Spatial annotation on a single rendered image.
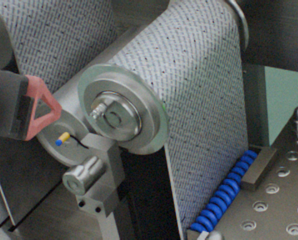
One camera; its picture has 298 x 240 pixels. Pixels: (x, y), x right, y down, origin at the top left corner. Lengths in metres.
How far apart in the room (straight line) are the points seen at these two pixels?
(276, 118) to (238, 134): 1.86
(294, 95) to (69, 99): 2.20
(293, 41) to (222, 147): 0.21
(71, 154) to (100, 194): 0.11
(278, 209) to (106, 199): 0.27
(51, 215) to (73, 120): 0.36
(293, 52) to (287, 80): 2.09
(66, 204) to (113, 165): 0.40
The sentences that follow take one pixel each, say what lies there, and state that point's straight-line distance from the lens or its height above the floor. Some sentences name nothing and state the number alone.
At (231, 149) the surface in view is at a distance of 1.13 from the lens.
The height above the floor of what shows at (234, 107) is 1.14.
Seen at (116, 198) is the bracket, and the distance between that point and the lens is 0.99.
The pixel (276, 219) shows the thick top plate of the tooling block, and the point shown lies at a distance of 1.05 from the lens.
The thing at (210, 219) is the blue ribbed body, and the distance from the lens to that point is 1.06.
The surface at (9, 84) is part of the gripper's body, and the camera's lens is 0.71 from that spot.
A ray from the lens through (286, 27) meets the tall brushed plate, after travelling 1.14.
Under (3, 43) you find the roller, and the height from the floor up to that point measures 1.32.
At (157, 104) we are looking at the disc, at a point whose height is 1.28.
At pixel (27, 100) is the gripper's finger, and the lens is 0.72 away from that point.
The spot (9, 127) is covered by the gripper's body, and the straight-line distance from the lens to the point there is 0.71.
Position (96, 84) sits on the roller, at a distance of 0.92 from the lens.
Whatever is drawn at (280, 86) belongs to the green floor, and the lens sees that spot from 3.21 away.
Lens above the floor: 1.77
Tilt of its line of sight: 35 degrees down
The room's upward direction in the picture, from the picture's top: 8 degrees counter-clockwise
